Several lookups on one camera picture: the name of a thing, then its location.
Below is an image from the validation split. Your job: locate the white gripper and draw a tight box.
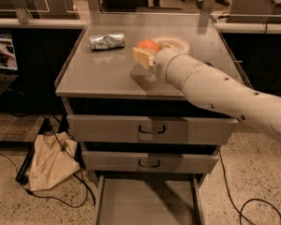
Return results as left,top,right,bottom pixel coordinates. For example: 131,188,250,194
133,42,194,87

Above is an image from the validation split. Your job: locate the orange fruit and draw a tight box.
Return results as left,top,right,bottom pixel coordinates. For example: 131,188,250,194
137,39,159,52

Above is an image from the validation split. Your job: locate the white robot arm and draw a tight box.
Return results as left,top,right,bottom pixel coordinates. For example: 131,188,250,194
133,47,281,142

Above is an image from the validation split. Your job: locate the grey metal drawer cabinet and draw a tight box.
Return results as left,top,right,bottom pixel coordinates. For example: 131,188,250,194
54,12,254,225

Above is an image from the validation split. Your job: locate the top grey drawer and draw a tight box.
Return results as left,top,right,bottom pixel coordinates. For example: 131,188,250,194
67,114,238,144

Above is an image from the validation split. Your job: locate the middle grey drawer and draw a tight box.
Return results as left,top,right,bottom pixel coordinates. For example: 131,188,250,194
82,151,218,173

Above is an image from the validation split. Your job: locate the bottom open grey drawer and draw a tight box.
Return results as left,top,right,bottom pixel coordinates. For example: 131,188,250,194
94,172,205,225

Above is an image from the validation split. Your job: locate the beige paper bowl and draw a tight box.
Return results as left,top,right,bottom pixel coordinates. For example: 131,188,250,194
153,36,190,53

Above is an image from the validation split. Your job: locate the silver foil snack bag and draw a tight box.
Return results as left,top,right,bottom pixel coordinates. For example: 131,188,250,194
89,33,126,51

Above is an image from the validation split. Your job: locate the dark blue snack bar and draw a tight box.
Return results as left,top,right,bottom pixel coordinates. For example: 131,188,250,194
205,62,214,68

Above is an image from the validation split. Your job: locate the beige cloth bag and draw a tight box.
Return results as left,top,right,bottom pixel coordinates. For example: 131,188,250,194
28,132,80,191

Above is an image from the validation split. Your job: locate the black laptop computer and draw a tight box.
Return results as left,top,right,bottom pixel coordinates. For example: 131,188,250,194
0,31,18,96

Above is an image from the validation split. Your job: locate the black top drawer handle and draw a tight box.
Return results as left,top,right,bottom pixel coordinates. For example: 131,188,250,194
138,125,167,135

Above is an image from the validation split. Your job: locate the black drawer handle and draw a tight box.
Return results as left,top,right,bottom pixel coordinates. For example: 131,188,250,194
138,125,167,135
138,159,161,169

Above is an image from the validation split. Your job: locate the black middle drawer handle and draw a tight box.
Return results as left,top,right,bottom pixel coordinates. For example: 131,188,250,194
138,159,161,169

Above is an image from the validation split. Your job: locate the black cable left floor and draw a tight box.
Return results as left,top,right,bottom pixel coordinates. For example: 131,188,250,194
0,112,96,209

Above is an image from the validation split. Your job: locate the black cable floor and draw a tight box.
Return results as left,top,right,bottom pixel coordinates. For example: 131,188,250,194
218,149,281,225
0,112,96,209

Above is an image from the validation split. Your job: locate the black cable right floor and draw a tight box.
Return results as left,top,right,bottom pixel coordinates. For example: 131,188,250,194
218,149,281,225

